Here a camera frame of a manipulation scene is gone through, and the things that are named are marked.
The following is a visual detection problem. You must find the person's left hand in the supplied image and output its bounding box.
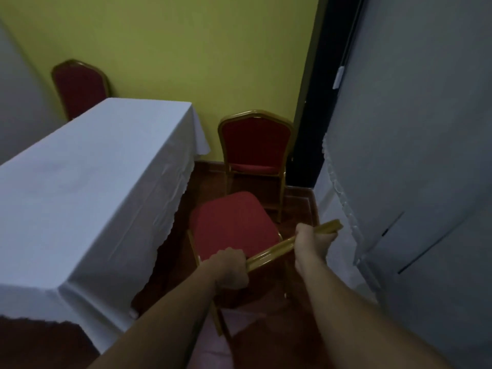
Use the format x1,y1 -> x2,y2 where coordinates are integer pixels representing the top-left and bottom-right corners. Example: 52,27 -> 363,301
200,247 -> 250,291

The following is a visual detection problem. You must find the black door frame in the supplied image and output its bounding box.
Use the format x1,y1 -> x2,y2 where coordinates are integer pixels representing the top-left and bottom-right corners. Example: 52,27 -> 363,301
286,0 -> 366,188

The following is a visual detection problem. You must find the white tablecloth with scalloped edge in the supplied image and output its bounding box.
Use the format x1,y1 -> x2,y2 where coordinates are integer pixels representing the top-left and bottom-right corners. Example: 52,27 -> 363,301
0,97 -> 211,354
313,136 -> 379,304

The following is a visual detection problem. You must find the red gold-framed banquet chair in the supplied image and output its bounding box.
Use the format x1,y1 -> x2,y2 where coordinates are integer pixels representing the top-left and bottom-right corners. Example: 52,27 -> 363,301
187,191 -> 343,339
52,59 -> 111,121
218,110 -> 296,223

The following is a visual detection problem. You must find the person's right hand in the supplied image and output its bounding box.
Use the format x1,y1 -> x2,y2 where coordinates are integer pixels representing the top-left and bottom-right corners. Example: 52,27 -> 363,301
293,223 -> 338,280

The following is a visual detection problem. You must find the person's left forearm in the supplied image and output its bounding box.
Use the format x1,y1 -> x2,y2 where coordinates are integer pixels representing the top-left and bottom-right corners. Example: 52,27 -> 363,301
88,261 -> 221,369

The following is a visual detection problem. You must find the person's right forearm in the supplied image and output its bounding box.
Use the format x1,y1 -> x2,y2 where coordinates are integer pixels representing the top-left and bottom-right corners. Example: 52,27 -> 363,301
295,261 -> 452,369

